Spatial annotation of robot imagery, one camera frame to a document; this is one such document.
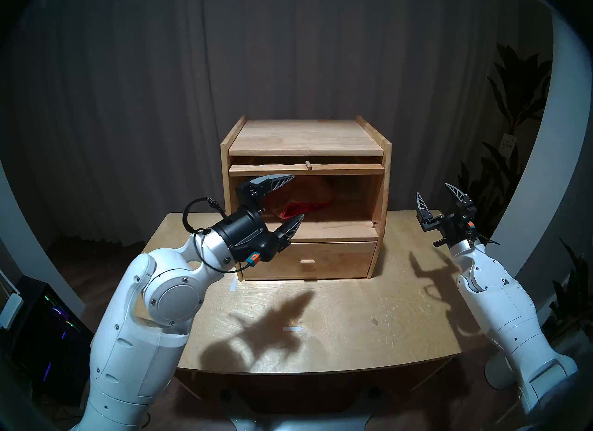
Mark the white round plant pot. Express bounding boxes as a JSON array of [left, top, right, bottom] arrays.
[[484, 349, 517, 391]]

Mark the small white box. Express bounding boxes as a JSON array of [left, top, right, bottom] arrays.
[[0, 291, 24, 330]]

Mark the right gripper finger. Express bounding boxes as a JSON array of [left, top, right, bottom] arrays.
[[416, 191, 434, 223], [444, 183, 477, 214]]

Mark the light wooden cabinet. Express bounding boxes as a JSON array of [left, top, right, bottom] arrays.
[[221, 115, 392, 281]]

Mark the black computer tower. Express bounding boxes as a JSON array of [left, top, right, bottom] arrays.
[[9, 277, 95, 407]]

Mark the tall dark leafy plant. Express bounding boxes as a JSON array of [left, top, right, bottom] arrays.
[[456, 41, 554, 231]]

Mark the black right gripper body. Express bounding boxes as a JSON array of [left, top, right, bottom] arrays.
[[417, 209, 480, 248]]

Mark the grey pleated curtain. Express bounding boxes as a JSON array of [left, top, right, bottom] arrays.
[[0, 0, 552, 250]]

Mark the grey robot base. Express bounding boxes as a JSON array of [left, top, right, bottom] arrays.
[[218, 386, 385, 431]]

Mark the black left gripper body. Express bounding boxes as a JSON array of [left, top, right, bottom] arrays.
[[216, 208, 279, 262]]

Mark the wooden cabinet door with knob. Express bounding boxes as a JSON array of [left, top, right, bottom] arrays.
[[229, 161, 385, 177]]

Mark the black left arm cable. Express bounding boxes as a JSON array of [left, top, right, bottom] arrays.
[[183, 197, 253, 274]]

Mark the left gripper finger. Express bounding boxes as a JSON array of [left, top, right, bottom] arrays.
[[237, 174, 296, 211], [273, 214, 305, 253]]

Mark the orange and red towel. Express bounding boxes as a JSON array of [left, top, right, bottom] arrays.
[[264, 177, 334, 220]]

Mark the low dark leafy plant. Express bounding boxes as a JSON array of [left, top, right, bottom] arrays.
[[542, 238, 593, 342]]

